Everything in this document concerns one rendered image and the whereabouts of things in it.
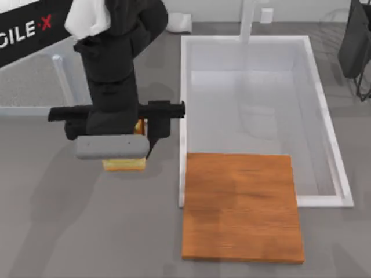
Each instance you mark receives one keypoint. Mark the pale grey rounded box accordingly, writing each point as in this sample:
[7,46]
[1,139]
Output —
[111,147]

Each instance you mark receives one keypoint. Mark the pale translucent rack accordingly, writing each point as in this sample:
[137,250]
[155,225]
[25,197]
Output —
[62,84]

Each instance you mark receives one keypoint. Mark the white sink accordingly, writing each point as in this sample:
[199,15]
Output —
[261,116]

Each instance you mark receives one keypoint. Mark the white rounded object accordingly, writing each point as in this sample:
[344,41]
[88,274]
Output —
[179,22]

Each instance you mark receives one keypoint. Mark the wooden cutting board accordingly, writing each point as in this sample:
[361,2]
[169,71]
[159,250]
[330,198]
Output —
[242,205]

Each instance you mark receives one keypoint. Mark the white tall tap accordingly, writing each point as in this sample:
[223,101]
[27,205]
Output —
[247,20]

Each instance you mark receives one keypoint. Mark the white wall socket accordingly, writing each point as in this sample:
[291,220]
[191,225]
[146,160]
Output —
[266,15]

